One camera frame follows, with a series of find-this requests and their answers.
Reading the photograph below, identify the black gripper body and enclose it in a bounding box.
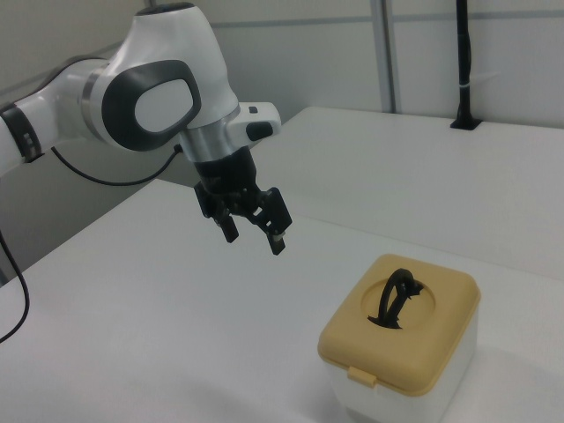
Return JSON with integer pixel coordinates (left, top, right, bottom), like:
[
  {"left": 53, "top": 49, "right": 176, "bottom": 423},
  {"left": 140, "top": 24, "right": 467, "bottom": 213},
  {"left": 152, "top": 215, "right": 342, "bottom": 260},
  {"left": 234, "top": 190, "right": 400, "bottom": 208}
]
[{"left": 192, "top": 148, "right": 261, "bottom": 200}]

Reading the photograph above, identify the tan plastic case lid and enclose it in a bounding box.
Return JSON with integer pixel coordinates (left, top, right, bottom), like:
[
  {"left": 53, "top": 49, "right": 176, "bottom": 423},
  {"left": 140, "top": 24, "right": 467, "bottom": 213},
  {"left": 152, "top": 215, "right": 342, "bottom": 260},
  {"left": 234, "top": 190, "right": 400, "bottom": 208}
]
[{"left": 317, "top": 253, "right": 481, "bottom": 396}]

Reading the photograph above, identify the black stand pole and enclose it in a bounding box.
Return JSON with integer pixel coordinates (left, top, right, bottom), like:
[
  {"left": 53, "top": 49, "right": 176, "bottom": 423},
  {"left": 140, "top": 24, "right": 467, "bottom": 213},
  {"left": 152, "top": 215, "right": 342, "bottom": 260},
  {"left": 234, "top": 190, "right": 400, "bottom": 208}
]
[{"left": 449, "top": 0, "right": 483, "bottom": 131}]

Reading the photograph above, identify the grey partition panel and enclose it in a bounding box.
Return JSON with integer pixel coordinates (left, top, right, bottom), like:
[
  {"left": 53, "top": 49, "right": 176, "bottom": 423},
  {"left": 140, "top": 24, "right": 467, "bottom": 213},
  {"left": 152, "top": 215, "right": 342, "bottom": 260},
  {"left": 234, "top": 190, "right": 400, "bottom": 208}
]
[{"left": 193, "top": 0, "right": 564, "bottom": 130}]

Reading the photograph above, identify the black cable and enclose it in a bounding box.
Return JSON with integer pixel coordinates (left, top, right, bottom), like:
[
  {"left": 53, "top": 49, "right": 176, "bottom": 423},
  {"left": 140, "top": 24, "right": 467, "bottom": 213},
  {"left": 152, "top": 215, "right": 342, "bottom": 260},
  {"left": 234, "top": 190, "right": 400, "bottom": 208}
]
[
  {"left": 49, "top": 143, "right": 183, "bottom": 186},
  {"left": 0, "top": 227, "right": 32, "bottom": 345}
]

